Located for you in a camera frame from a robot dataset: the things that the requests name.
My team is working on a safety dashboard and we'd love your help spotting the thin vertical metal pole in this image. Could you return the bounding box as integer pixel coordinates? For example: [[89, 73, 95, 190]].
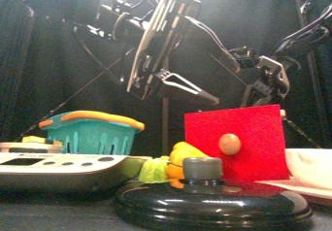
[[160, 96, 171, 156]]

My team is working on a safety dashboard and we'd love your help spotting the dark slanted frame pole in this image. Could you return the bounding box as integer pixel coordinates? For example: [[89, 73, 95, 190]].
[[291, 0, 330, 146]]

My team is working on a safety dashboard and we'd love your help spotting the black pot lid grey knob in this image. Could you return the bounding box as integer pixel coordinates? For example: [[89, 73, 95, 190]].
[[112, 156, 313, 231]]

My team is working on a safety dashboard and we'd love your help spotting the white flat tray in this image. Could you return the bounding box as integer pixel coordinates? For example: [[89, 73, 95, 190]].
[[0, 141, 64, 154]]

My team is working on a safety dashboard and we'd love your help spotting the teal basket orange rim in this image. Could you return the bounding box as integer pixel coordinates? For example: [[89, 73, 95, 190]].
[[37, 110, 146, 157]]

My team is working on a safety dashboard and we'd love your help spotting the white bowl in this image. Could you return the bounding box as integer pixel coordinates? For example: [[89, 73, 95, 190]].
[[283, 148, 332, 191]]

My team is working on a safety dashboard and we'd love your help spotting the small yellow toy block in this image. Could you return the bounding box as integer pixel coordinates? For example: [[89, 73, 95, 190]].
[[20, 135, 64, 146]]

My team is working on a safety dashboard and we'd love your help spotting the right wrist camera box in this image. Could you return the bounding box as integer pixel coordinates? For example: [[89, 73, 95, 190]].
[[227, 46, 262, 70]]

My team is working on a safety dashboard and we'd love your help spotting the white digital kitchen scale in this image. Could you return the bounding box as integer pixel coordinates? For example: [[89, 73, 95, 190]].
[[0, 151, 147, 194]]

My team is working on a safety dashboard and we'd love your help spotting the red box with wooden knob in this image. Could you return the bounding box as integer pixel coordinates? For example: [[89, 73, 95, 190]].
[[183, 103, 291, 183]]

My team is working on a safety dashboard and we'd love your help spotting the green toy leafy vegetable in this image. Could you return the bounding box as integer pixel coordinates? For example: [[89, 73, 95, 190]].
[[138, 155, 172, 184]]

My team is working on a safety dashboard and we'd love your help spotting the white plate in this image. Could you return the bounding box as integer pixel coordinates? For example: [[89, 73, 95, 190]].
[[257, 178, 332, 208]]

